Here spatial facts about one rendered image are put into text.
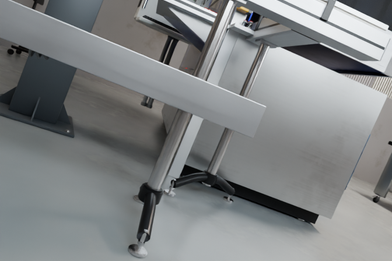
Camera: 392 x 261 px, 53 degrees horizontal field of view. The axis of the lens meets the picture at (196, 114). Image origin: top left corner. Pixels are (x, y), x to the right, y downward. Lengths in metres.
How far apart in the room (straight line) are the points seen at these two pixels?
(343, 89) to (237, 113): 1.13
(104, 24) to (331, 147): 3.99
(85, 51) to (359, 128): 1.66
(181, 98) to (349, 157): 1.38
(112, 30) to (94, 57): 4.38
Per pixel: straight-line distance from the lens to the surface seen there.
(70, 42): 1.32
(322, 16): 1.40
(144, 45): 5.76
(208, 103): 1.32
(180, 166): 2.18
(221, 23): 1.34
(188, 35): 2.72
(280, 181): 2.33
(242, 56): 2.16
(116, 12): 5.69
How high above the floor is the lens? 0.54
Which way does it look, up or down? 5 degrees down
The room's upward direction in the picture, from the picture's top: 23 degrees clockwise
